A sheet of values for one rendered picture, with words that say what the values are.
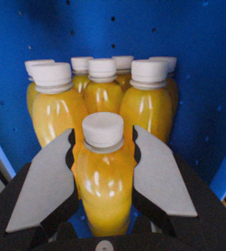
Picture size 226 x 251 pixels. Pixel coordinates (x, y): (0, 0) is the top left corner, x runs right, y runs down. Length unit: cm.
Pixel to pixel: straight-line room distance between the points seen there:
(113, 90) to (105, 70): 3
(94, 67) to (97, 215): 18
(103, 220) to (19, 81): 22
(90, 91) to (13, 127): 13
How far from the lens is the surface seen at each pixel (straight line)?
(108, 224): 20
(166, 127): 16
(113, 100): 18
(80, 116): 15
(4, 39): 25
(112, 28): 30
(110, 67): 18
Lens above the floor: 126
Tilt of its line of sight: 60 degrees down
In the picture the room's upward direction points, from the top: 171 degrees clockwise
